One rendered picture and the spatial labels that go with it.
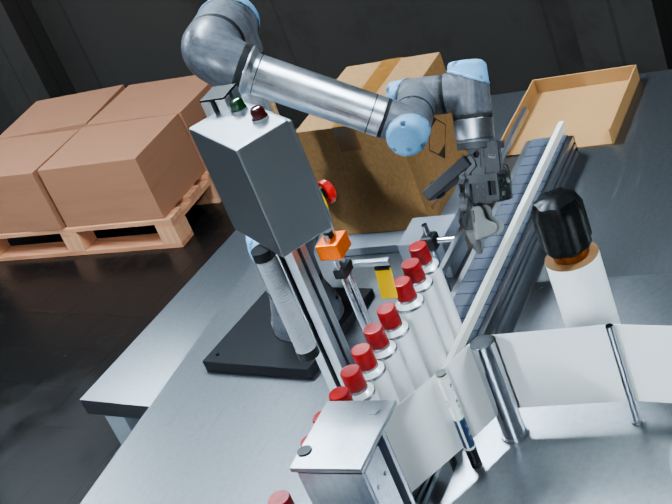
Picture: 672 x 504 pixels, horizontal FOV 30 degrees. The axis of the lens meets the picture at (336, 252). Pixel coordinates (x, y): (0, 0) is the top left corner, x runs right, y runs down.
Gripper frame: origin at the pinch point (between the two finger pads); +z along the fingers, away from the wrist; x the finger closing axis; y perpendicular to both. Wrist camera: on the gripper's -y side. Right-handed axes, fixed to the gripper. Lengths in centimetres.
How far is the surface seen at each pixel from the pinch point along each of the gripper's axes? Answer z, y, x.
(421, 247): -2.3, 1.2, -26.1
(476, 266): 3.9, -2.0, 4.1
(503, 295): 9.1, 6.0, -3.3
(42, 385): 44, -220, 112
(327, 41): -76, -160, 240
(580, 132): -21, 4, 56
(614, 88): -31, 8, 73
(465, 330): 13.3, 4.6, -19.0
